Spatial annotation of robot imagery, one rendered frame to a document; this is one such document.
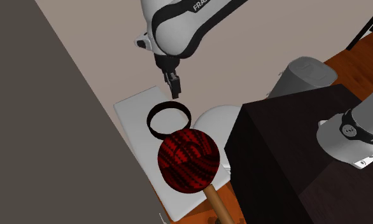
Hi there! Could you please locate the red black ball wooden handle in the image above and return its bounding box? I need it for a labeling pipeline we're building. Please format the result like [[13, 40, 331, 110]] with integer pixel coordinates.
[[157, 129, 237, 224]]

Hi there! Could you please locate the black slanted bar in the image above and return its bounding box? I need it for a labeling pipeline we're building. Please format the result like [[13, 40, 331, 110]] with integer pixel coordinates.
[[345, 5, 373, 52]]

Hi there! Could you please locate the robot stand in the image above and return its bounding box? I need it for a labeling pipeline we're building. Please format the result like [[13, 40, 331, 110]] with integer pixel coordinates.
[[224, 83, 373, 224]]

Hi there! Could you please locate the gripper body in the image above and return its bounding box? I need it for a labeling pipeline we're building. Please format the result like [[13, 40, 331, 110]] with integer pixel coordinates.
[[153, 53, 180, 75]]

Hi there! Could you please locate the black ring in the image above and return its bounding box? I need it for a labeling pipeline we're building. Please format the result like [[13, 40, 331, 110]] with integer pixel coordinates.
[[146, 101, 192, 141]]

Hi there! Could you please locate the grey waste bin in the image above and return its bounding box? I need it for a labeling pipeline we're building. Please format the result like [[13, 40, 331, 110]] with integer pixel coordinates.
[[266, 56, 339, 100]]

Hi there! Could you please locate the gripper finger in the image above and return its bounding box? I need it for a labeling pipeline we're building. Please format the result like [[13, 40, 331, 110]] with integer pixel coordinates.
[[163, 71, 182, 101]]

